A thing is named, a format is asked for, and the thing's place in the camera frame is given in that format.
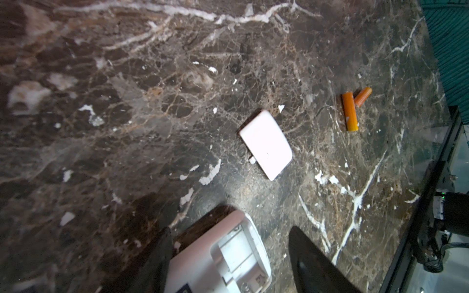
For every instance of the white remote control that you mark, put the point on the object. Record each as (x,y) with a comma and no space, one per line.
(228,258)

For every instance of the black front mounting rail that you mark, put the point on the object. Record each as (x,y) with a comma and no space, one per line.
(430,259)

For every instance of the white battery cover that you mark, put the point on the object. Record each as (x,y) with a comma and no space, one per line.
(267,143)

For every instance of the orange battery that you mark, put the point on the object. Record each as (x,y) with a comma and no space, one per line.
(362,96)
(350,112)

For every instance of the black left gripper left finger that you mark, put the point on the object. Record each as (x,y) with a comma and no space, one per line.
(148,272)

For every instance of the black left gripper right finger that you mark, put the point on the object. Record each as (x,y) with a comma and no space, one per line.
(313,272)

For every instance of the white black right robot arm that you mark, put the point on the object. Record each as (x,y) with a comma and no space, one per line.
(453,210)

